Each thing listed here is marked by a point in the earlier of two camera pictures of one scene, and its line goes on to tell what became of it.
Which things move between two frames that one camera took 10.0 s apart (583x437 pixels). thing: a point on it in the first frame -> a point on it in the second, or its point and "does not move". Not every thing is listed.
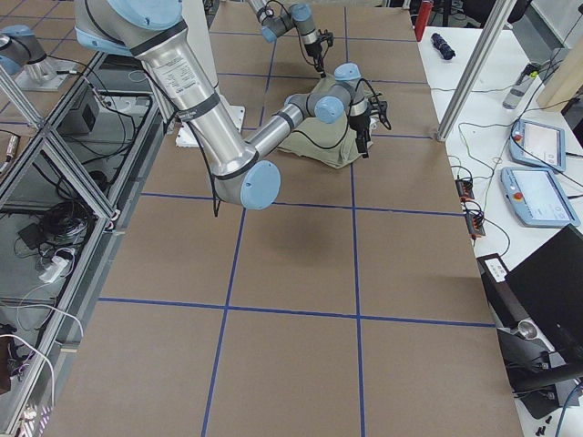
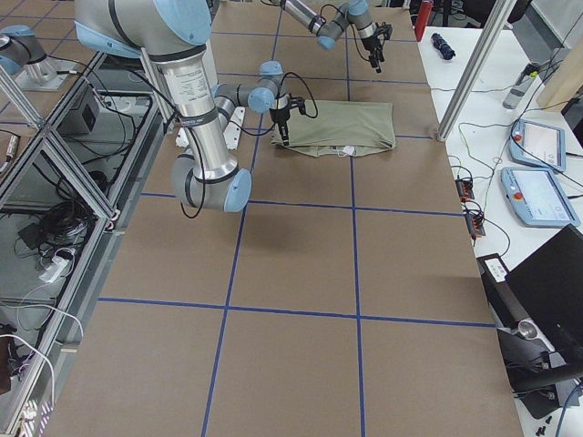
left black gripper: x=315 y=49 -> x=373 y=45
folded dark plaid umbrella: x=443 y=46 does not move
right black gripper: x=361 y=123 -> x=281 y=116
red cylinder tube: x=423 y=17 does not move
